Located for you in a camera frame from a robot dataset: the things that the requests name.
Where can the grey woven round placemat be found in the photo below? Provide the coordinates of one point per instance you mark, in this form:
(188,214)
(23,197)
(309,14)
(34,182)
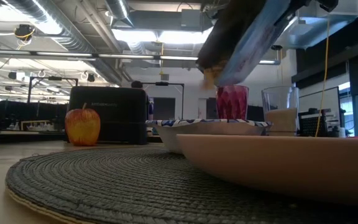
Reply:
(120,186)

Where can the white board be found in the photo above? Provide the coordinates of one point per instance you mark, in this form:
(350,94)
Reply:
(328,99)

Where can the person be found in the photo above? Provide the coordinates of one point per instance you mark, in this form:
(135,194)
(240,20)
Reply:
(137,84)

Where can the clear glass of milk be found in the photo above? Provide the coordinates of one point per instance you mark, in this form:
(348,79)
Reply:
(280,121)

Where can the black mesh chair back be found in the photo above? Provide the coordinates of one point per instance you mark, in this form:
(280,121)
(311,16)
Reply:
(309,124)

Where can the black table frame rail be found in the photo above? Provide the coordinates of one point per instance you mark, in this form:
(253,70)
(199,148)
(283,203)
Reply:
(17,137)

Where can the cinnamon squares cereal box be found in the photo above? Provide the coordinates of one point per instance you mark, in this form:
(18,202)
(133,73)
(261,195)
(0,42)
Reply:
(247,37)

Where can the pink round plate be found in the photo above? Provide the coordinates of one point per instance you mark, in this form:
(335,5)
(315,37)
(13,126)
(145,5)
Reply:
(275,168)

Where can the cinnamon cereal pieces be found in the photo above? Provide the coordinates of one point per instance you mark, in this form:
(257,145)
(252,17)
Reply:
(210,77)

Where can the red yellow apple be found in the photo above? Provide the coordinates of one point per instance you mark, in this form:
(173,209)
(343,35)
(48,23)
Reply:
(82,127)

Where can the blue patterned paper bowl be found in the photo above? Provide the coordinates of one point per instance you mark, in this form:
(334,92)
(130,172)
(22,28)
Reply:
(172,137)

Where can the black ceiling dome fixture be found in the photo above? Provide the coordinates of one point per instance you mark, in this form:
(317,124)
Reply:
(23,31)

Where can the black toaster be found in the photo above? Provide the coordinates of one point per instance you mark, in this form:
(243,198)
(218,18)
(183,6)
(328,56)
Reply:
(120,118)

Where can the black metal stand frame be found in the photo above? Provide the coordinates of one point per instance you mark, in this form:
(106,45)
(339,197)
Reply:
(53,78)
(163,83)

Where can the red faceted plastic cup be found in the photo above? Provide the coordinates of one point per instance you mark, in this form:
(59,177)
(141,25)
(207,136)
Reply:
(232,102)

